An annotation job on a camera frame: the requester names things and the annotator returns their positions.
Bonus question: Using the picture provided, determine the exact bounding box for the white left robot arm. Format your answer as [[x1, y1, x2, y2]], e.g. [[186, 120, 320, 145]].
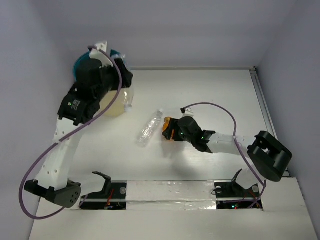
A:
[[19, 57, 133, 209]]

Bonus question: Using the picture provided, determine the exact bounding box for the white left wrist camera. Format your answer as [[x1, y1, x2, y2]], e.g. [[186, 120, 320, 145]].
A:
[[88, 41, 114, 67]]

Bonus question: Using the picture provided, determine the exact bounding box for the aluminium side rail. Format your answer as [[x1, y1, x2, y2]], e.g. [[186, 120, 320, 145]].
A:
[[249, 66, 290, 178]]

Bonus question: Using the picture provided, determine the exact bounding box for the cream bin with teal rim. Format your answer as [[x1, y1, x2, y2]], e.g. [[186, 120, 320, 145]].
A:
[[72, 48, 135, 118]]

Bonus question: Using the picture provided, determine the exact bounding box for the clear unlabelled plastic bottle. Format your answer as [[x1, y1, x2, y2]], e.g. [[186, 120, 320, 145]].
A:
[[114, 53, 134, 112]]

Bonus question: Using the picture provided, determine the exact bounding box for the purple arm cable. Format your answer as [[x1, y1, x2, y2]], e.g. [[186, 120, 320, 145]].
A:
[[183, 101, 268, 209], [18, 44, 124, 221]]

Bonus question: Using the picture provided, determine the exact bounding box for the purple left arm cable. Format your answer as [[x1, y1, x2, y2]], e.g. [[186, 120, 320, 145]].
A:
[[18, 44, 124, 221]]

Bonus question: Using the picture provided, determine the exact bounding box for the clear bottle white cap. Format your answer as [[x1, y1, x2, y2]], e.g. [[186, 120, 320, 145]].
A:
[[136, 108, 164, 147]]

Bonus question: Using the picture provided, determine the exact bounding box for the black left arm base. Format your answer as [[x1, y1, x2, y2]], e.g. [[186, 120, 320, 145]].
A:
[[79, 171, 128, 211]]

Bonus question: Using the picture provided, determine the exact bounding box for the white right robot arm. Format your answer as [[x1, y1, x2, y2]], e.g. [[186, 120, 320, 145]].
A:
[[162, 116, 293, 196]]

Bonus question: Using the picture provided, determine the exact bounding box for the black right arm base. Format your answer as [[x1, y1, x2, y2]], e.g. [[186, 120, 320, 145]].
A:
[[211, 169, 262, 210]]

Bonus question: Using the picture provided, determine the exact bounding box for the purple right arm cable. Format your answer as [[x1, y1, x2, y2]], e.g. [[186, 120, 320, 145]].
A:
[[183, 101, 268, 209]]

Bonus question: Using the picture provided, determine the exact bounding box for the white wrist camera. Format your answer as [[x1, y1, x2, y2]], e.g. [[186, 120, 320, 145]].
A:
[[180, 107, 194, 118], [88, 41, 114, 67]]

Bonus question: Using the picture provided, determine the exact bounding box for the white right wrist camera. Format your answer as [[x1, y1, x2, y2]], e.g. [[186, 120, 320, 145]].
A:
[[180, 107, 194, 118]]

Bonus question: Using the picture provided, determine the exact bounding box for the small orange juice bottle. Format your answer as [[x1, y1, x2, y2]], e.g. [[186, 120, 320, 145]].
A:
[[162, 116, 175, 141]]

